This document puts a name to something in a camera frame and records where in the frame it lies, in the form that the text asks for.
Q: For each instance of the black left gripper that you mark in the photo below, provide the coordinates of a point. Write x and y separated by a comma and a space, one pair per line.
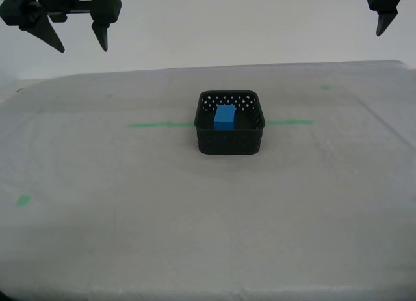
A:
61, 3

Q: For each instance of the blue rectangular block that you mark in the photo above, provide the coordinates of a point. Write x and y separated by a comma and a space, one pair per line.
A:
225, 118

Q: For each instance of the black perforated plastic basket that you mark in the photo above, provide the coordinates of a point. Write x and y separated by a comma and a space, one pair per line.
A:
229, 143

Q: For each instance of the long green tape strip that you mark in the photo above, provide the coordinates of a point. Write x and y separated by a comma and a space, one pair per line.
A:
156, 124

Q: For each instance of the grey plastic table cover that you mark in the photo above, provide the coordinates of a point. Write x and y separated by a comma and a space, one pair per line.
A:
208, 200

